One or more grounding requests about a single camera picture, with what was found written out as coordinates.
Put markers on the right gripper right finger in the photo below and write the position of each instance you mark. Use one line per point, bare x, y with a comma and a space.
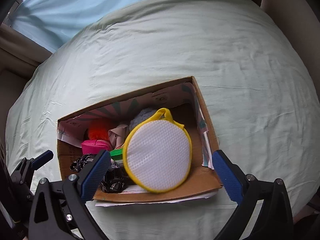
230, 175

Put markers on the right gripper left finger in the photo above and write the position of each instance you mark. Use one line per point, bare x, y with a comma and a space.
92, 174

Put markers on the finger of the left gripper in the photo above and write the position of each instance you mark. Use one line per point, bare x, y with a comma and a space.
42, 159

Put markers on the magenta leather pouch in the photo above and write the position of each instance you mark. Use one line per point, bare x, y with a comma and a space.
95, 146

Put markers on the green wet wipes pack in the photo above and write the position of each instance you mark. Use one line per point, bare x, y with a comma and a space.
117, 156

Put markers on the yellow rimmed white mesh sponge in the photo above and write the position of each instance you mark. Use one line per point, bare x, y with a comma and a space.
157, 153

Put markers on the red fluffy pompom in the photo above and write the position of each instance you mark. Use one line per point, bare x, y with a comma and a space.
98, 128

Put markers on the beige folded fabric item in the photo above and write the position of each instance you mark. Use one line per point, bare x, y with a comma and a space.
118, 135

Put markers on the grey knitted item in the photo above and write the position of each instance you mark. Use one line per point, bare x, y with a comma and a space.
143, 115

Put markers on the cardboard box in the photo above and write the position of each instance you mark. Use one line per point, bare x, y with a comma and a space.
186, 104

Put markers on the brown left drape curtain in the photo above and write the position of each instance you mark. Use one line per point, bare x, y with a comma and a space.
20, 54

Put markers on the light blue sheer curtain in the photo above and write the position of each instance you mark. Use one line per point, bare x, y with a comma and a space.
52, 23

